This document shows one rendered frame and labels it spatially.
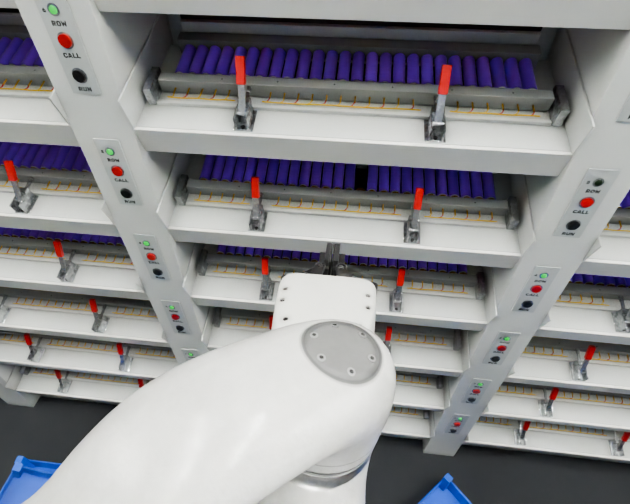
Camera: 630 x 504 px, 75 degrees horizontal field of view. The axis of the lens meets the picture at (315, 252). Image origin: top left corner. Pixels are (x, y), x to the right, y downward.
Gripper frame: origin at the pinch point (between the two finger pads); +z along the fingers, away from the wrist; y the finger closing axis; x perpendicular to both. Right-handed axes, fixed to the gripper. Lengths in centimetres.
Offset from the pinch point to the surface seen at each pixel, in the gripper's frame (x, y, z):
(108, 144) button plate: 7.2, -34.8, 15.5
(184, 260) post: -18.7, -30.3, 23.7
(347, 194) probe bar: -2.8, 0.9, 25.2
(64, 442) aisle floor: -97, -84, 28
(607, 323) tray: -26, 53, 25
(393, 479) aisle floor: -97, 21, 29
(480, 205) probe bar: -3.0, 23.4, 24.9
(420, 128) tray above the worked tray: 11.3, 10.5, 18.1
